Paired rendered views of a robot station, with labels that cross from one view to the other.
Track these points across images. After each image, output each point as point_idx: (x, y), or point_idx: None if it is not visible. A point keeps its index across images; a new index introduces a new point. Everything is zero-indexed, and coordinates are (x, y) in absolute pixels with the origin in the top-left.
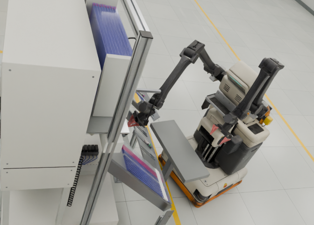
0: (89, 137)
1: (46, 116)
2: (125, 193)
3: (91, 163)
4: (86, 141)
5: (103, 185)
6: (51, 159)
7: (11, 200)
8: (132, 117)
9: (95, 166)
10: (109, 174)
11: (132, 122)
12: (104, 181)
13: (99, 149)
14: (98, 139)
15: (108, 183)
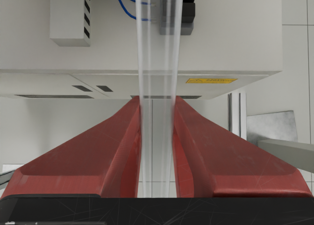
0: (263, 10)
1: None
2: (171, 186)
3: (117, 2)
4: None
5: (3, 34)
6: None
7: None
8: (198, 170)
9: None
10: (54, 66)
11: (65, 144)
12: (21, 42)
13: (193, 45)
14: (250, 52)
15: (10, 54)
